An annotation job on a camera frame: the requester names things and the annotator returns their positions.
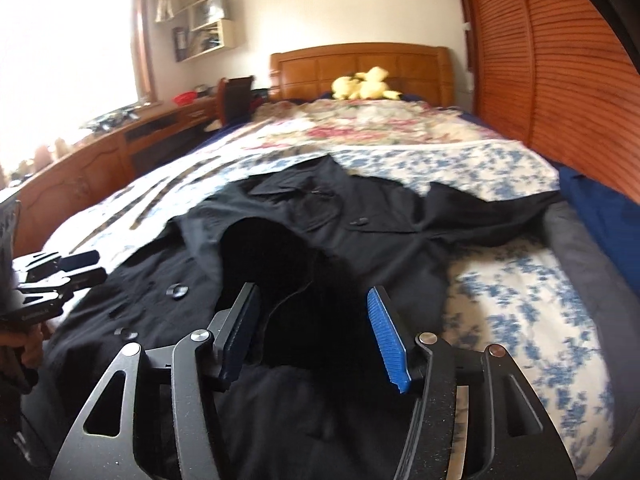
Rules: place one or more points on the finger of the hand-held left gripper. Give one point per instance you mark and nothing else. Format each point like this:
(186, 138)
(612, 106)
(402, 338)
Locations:
(85, 276)
(75, 259)

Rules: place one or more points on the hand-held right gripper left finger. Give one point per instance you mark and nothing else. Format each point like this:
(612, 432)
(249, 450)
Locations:
(240, 335)

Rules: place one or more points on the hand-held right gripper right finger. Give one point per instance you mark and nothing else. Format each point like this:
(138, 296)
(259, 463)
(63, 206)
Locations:
(387, 340)

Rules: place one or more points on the black coat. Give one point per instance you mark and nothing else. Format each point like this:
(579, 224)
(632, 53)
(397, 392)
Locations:
(300, 220)

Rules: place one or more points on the person's left hand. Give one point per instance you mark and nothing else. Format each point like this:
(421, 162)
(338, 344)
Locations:
(31, 350)

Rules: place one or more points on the long wooden cabinet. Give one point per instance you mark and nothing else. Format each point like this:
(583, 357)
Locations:
(90, 170)

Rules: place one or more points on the blue floral bed sheet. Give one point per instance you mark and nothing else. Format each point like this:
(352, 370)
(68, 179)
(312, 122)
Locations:
(500, 310)

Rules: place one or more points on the shiny grey ornament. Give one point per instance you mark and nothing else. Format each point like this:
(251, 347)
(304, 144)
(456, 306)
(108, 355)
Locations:
(110, 120)

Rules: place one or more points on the person's dark clothing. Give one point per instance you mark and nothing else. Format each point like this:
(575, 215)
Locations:
(25, 435)

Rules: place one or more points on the red bowl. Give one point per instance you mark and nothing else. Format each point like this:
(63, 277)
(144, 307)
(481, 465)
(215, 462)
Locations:
(186, 98)

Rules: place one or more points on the window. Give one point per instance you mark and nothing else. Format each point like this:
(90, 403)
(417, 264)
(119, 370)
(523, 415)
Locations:
(65, 50)

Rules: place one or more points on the grey bedding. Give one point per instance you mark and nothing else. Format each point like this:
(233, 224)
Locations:
(590, 285)

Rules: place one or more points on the pink floral blanket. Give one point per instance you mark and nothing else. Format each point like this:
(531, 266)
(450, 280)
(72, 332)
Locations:
(375, 125)

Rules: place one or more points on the dark wooden chair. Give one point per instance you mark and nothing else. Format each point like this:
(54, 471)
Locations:
(235, 97)

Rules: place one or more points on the dark blue cloth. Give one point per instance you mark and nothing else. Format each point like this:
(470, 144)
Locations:
(600, 220)

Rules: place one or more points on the yellow plush toy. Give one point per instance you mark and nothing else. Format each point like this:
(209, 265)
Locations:
(362, 85)

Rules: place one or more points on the wooden headboard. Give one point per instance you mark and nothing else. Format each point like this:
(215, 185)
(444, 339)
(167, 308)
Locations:
(310, 67)

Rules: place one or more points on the wooden louvered wardrobe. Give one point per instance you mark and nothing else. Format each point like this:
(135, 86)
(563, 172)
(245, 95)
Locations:
(550, 60)

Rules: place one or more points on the white wall shelf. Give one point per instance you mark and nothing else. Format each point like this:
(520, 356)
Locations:
(210, 35)

